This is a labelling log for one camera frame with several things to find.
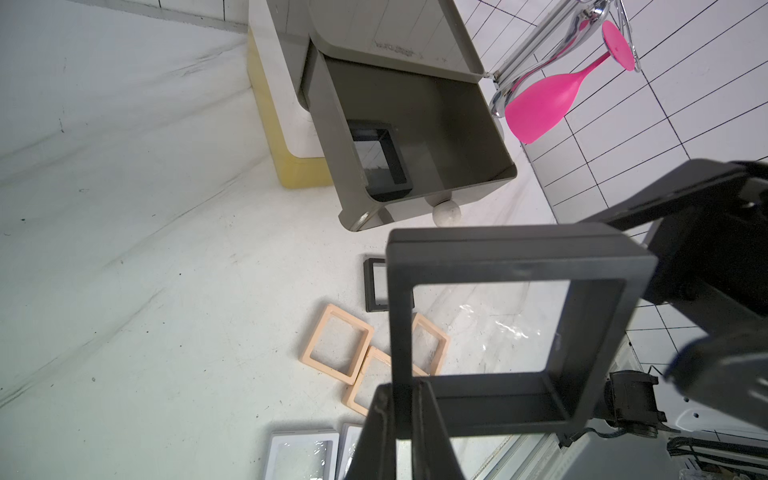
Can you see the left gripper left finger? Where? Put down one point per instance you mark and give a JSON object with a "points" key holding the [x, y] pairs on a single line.
{"points": [[375, 453]]}

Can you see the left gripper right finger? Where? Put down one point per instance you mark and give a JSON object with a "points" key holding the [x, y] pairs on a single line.
{"points": [[433, 454]]}

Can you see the peach brooch box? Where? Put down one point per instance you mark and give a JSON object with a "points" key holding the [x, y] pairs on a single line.
{"points": [[375, 370], [429, 346], [338, 344]]}

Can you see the black brooch box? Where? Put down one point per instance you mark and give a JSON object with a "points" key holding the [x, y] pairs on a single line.
{"points": [[375, 284], [386, 174], [498, 295]]}

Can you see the three-tier drawer cabinet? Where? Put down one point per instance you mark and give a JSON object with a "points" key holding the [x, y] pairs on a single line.
{"points": [[315, 65]]}

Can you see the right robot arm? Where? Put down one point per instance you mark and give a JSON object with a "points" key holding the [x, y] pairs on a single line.
{"points": [[695, 239]]}

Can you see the white brooch box right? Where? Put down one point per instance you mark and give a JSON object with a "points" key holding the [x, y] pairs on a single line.
{"points": [[349, 438]]}

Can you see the white brooch box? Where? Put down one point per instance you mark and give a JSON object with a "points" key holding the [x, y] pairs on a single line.
{"points": [[349, 438], [309, 454]]}

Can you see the white brooch box left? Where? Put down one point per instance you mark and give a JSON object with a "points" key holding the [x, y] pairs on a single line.
{"points": [[309, 454]]}

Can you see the peach brooch box top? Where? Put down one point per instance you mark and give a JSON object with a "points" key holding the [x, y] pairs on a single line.
{"points": [[338, 344]]}

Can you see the pink plastic goblet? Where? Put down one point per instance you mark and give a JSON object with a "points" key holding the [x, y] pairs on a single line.
{"points": [[545, 103]]}

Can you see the chrome glass rack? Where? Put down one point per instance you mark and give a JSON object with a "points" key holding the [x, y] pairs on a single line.
{"points": [[569, 25]]}

